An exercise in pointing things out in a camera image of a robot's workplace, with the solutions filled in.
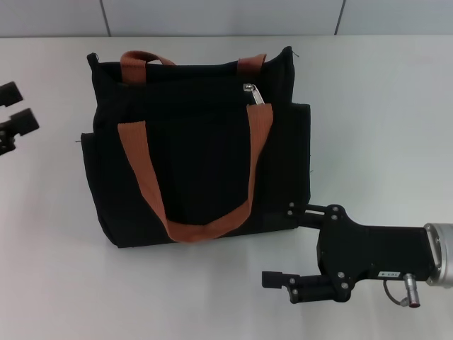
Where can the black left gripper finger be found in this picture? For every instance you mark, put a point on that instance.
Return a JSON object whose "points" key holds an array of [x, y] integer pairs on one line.
{"points": [[10, 93], [23, 122]]}

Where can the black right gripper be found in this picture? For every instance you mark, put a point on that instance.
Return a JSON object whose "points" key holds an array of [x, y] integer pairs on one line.
{"points": [[371, 251]]}

